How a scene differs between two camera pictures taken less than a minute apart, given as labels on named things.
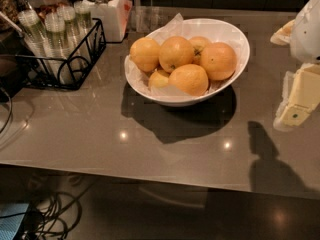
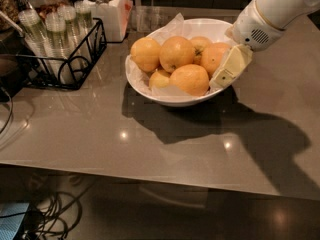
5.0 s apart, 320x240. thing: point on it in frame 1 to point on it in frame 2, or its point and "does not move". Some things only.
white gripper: (307, 34) to (254, 28)
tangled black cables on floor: (51, 214) does not move
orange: (175, 51) does not move
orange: (219, 59) does not move
